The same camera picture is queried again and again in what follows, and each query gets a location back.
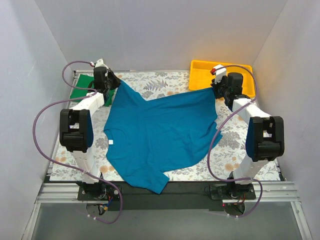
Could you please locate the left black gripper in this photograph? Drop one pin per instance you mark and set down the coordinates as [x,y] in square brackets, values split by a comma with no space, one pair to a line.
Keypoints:
[113,81]

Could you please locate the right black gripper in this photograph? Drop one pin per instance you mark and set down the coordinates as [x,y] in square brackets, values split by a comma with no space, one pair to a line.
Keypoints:
[217,88]

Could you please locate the yellow plastic tray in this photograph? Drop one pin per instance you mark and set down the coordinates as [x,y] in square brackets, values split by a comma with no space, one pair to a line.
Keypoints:
[201,78]

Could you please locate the blue t shirt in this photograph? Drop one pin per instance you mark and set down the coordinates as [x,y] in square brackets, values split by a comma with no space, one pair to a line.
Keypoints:
[148,138]

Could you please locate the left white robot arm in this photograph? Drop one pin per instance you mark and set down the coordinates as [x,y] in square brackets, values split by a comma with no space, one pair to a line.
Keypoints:
[76,132]

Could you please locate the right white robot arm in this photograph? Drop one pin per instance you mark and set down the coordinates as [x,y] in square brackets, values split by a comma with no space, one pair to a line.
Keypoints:
[264,140]

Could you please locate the folded green t shirt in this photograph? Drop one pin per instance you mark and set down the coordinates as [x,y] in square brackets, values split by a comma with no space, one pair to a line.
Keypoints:
[84,82]

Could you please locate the floral table mat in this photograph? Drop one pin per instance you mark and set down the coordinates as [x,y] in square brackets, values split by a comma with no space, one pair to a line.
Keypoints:
[224,158]

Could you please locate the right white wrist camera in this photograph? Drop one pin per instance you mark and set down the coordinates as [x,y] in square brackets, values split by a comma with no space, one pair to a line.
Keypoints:
[219,71]

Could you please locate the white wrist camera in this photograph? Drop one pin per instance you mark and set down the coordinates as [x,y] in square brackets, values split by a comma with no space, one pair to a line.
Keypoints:
[219,71]
[99,63]

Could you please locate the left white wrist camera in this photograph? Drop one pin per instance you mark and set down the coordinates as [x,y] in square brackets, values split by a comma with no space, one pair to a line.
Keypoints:
[99,63]

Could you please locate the aluminium frame rail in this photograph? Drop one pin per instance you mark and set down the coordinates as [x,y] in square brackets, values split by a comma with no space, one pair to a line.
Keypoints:
[272,191]

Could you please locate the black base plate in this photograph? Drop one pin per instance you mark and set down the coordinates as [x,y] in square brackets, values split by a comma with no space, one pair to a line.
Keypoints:
[177,195]

